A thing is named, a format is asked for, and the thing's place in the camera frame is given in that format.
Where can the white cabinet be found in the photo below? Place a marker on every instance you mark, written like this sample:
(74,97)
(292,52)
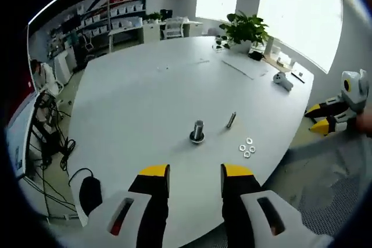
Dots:
(152,33)

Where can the person's right hand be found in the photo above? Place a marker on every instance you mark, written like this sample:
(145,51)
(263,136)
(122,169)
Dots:
(365,124)

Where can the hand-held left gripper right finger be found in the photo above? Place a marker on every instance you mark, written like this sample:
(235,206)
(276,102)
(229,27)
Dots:
(241,192)

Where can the shelf with white bins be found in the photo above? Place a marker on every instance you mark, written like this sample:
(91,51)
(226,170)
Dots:
(116,15)

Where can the grey handheld controller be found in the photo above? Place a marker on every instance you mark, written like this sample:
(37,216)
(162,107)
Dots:
(278,77)
(288,86)

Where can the black monitor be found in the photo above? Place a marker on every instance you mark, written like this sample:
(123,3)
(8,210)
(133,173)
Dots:
(71,24)

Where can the small threaded stud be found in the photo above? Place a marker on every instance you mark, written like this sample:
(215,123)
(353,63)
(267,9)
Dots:
(231,119)

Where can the wooden tray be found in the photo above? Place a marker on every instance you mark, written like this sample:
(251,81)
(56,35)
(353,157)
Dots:
(286,69)

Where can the green potted plant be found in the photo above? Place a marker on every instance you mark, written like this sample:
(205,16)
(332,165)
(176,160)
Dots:
(247,27)

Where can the white slatted chair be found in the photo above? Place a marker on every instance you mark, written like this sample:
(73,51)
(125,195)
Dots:
(173,28)

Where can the black computer mouse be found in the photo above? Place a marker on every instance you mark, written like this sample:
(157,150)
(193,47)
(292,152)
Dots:
(90,195)

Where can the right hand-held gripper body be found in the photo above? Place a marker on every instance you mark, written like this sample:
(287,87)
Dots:
(354,91)

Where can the large threaded stud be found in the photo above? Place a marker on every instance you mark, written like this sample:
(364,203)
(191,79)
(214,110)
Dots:
(198,132)

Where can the small leafy plant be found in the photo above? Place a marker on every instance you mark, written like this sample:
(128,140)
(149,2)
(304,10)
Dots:
(154,16)

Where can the white paper sheet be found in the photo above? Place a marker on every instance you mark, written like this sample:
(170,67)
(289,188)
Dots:
(247,66)

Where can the grey mesh office chair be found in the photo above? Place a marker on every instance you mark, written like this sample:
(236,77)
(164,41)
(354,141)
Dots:
(334,187)

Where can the small black device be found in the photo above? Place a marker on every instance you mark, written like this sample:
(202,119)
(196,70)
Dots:
(256,56)

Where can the white desk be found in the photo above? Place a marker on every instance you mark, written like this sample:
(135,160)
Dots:
(125,31)

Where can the laptop with red screen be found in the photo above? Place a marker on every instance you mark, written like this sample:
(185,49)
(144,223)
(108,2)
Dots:
(17,146)

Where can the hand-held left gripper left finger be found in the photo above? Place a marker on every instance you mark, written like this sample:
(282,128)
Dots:
(148,190)

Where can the window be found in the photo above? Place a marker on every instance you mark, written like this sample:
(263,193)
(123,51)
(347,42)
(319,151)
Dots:
(290,12)

